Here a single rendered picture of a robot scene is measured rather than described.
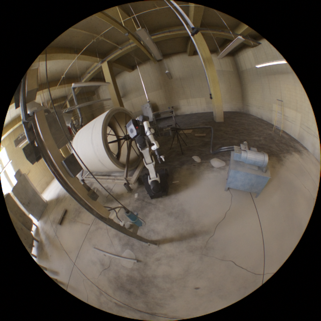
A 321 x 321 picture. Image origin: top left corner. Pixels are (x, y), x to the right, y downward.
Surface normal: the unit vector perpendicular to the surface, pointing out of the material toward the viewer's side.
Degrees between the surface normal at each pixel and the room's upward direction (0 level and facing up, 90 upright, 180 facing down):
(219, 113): 90
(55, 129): 90
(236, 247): 0
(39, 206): 90
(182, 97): 90
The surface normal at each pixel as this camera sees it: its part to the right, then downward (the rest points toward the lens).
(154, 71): -0.20, 0.58
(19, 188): 0.95, -0.09
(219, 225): -0.25, -0.81
